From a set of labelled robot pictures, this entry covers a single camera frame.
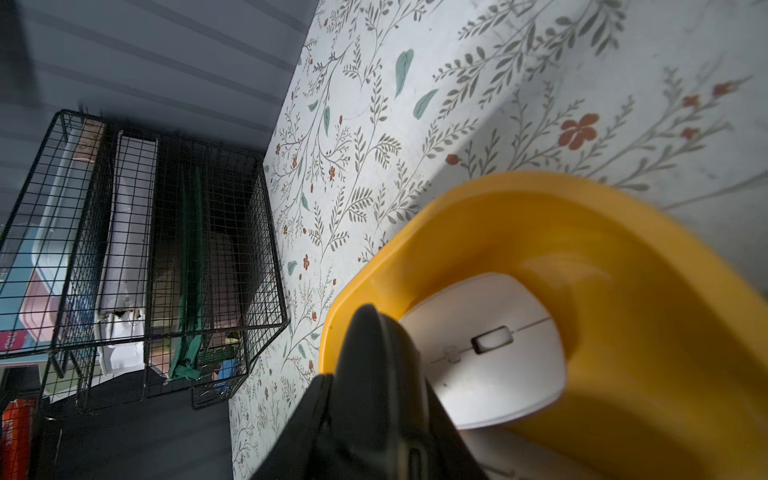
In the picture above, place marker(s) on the black wire desk organizer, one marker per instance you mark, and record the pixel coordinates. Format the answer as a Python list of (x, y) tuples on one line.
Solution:
[(162, 249)]

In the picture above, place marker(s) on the white round mouse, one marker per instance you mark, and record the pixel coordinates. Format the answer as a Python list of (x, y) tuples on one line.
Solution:
[(490, 350)]

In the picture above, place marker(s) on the black mouse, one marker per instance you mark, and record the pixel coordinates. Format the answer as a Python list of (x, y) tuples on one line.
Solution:
[(378, 416)]

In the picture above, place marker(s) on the pink pencil case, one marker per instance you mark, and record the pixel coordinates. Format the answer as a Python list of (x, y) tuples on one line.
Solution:
[(39, 309)]

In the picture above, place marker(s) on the yellow storage box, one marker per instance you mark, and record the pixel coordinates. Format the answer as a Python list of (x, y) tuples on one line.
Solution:
[(666, 345)]

